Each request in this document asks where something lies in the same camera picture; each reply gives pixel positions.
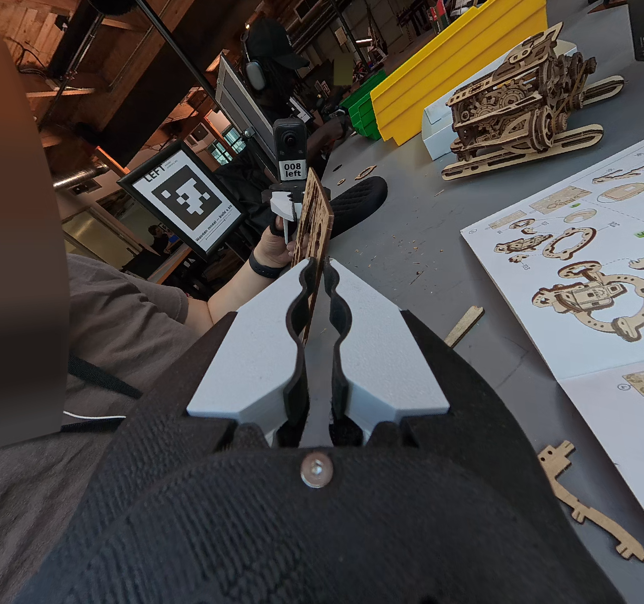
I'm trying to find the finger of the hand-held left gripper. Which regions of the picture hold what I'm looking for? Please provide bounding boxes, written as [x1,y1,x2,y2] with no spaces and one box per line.
[270,193,303,243]

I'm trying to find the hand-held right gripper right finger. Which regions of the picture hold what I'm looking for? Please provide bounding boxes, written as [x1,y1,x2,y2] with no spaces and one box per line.
[324,257,451,444]

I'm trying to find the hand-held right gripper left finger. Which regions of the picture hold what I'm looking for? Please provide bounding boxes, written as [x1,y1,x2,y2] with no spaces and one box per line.
[186,257,323,446]

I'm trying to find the wooden laser-cut part sheet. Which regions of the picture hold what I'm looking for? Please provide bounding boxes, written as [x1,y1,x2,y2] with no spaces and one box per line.
[291,166,335,345]

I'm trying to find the person's left forearm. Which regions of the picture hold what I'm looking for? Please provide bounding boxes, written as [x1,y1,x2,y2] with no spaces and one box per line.
[207,257,272,324]

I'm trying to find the assembled wooden mechanical model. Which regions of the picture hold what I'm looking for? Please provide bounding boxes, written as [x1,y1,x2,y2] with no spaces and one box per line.
[441,23,625,182]

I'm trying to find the person's left hand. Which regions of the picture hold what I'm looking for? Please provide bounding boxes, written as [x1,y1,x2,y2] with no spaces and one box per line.
[254,222,300,269]

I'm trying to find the black wristband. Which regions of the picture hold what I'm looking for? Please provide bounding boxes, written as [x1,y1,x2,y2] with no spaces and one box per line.
[248,251,282,279]

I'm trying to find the grey monitor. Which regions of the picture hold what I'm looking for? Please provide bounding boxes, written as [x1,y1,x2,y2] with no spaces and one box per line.
[215,53,277,162]

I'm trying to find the black quilted wrist rest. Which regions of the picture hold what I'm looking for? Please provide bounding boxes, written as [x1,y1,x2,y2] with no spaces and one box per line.
[324,175,389,240]

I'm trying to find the green plastic bin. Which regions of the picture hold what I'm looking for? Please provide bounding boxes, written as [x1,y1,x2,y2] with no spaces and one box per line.
[341,68,389,141]

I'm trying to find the thin wooden strip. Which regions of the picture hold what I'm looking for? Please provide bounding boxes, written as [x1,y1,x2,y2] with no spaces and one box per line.
[445,306,485,348]

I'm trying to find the framed marker sign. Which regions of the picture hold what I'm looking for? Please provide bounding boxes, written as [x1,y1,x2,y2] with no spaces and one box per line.
[117,140,247,263]

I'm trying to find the scattered wood chips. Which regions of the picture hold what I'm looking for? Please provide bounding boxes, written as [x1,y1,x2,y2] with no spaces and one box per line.
[352,234,443,288]

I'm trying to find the white cardboard tray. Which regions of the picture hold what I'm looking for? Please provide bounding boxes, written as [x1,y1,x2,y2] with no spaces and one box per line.
[422,41,579,161]

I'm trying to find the yellow plastic bin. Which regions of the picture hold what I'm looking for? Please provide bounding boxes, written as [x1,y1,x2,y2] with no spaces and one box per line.
[370,0,548,146]

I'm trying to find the open instruction booklet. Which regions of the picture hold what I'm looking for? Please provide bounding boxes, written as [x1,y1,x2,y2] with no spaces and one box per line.
[460,139,644,514]

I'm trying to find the long notched wooden part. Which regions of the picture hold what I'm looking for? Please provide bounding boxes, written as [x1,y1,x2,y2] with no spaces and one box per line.
[537,440,644,562]

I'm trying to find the black monitor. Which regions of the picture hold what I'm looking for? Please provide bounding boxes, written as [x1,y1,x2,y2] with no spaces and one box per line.
[621,0,644,61]

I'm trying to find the black shoulder strap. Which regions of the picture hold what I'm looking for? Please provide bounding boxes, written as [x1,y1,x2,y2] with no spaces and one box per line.
[68,355,144,399]

